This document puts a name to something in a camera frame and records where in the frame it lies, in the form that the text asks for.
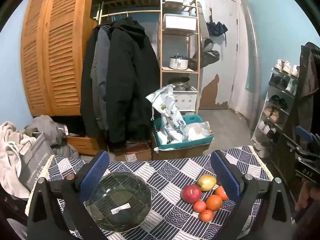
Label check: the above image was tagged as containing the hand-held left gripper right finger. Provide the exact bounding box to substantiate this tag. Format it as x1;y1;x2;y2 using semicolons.
210;150;293;240

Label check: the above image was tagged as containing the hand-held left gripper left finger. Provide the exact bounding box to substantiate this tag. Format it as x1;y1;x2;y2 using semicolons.
26;151;110;240

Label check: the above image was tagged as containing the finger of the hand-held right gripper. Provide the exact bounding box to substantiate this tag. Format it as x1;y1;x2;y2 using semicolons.
295;126;320;145
282;134;320;159

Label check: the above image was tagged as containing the yellow pear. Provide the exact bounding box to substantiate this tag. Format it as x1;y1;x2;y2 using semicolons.
197;174;217;192

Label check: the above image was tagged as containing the small tangerine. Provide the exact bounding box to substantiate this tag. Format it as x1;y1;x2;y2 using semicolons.
199;209;214;222
215;186;228;201

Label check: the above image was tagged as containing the large orange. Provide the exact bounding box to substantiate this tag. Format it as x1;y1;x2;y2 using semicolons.
206;194;223;211

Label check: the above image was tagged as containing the red apple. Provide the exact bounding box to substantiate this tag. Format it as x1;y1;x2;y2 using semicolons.
181;185;202;204

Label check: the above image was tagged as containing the small red fruit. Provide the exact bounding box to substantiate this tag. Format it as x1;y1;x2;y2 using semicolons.
193;200;207;213

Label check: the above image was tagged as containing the person's right hand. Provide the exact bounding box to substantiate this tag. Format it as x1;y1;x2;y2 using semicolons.
295;177;320;213

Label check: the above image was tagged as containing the wooden drawer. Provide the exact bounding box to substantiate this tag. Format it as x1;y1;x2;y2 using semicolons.
66;134;101;156

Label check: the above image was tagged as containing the group of shoes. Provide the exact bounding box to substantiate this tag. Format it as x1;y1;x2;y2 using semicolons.
255;59;300;153

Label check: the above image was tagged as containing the cardboard box with red label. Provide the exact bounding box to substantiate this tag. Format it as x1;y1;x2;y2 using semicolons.
109;142;152;162

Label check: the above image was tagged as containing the metal shoe rack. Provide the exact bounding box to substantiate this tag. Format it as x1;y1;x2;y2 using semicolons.
251;66;300;157

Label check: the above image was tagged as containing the large cardboard box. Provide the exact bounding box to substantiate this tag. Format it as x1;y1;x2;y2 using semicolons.
152;141;211;161

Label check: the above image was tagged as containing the clear plastic bag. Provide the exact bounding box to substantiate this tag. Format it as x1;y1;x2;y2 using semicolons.
186;121;212;141

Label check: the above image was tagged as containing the teal plastic bin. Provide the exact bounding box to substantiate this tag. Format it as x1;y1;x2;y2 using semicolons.
153;114;214;151

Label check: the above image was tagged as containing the blue patterned tablecloth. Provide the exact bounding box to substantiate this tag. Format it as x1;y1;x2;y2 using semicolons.
25;145;273;240

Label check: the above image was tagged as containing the grey clothing pile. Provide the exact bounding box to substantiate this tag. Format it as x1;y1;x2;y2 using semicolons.
24;115;81;160

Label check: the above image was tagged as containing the grey fabric bag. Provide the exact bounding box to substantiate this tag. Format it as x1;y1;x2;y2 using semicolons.
19;132;55;192

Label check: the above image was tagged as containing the white patterned basket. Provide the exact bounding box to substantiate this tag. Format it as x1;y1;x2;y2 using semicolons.
172;86;199;112

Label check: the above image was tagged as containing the thin black coat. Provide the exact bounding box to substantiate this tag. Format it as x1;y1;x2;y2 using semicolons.
79;26;101;138

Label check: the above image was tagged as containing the white printed plastic bag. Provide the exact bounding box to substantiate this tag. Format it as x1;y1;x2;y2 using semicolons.
146;84;188;143

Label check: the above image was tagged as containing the beige fleece cloth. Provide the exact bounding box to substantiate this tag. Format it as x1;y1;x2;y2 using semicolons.
0;121;38;198

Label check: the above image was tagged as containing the grey jacket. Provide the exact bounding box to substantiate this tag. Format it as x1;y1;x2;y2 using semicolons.
90;25;113;131

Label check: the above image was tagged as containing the large black hooded coat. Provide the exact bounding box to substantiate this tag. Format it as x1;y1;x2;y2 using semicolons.
107;17;161;153

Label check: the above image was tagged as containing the steel pot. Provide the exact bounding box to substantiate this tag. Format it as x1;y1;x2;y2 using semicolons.
167;77;190;91

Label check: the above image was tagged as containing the white door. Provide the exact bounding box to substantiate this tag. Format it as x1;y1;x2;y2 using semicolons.
203;0;238;110

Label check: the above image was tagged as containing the olive hanging bag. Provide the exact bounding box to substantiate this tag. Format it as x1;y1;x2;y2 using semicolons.
192;38;220;70

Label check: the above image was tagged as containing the white cooking pot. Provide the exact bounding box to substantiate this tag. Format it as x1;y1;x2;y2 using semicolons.
169;54;189;70

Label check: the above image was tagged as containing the wooden louvered wardrobe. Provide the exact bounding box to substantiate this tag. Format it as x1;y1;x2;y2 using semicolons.
21;0;100;117

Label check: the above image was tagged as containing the wooden shelf rack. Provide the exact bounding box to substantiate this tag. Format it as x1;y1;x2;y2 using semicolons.
159;0;202;113

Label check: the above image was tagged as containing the dark blue umbrella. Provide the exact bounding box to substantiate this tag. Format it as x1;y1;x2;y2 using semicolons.
206;21;228;37

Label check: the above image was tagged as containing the wide white storage box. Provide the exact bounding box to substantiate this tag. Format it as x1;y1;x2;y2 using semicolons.
163;14;197;31

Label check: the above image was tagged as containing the bamboo clothes rail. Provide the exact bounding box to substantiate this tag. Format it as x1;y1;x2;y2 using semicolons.
96;1;163;25

